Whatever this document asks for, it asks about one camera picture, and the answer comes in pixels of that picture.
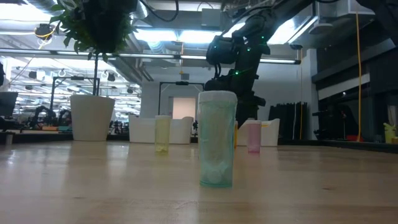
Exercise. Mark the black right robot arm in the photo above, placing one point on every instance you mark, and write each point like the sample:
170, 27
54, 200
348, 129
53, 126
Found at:
273, 15

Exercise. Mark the black curtain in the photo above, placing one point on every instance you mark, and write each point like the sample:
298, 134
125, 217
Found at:
286, 121

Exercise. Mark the teal pill bottle white cap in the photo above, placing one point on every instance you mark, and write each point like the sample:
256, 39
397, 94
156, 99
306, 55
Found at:
217, 140

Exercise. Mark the pink pill bottle white cap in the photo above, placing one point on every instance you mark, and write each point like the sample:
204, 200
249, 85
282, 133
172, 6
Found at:
254, 137

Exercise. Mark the green leafy plant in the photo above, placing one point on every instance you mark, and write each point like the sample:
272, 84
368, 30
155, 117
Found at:
71, 34

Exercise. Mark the small black tripod camera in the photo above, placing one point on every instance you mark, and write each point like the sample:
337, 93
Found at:
195, 126

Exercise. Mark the silver ceiling duct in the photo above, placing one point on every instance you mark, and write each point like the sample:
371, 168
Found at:
141, 9

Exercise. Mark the round black ceiling lamp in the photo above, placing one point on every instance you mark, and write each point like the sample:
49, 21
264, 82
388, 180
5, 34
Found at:
45, 31

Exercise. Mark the black monitor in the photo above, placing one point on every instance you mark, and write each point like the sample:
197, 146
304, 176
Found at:
7, 104

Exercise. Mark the grey ceiling box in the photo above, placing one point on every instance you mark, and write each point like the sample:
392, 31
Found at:
211, 17

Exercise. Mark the yellow-green pill bottle white cap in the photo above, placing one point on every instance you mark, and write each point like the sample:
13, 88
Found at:
162, 133

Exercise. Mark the white ceiling unit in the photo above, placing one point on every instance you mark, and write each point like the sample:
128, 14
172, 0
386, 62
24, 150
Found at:
370, 7

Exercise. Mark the red box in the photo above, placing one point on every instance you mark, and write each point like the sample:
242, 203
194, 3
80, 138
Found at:
353, 138

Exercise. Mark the white planter pot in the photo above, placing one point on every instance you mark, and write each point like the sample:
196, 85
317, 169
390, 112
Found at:
91, 118

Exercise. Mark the black metal station frame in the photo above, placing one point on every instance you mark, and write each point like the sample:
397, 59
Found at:
74, 78

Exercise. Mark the orange pill bottle white cap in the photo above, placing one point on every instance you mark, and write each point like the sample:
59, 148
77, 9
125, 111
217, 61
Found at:
236, 135

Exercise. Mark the black doorway frame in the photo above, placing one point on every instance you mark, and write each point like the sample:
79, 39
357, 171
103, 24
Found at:
182, 83

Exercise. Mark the white plastic bin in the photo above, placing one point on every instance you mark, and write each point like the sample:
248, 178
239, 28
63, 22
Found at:
143, 130
270, 133

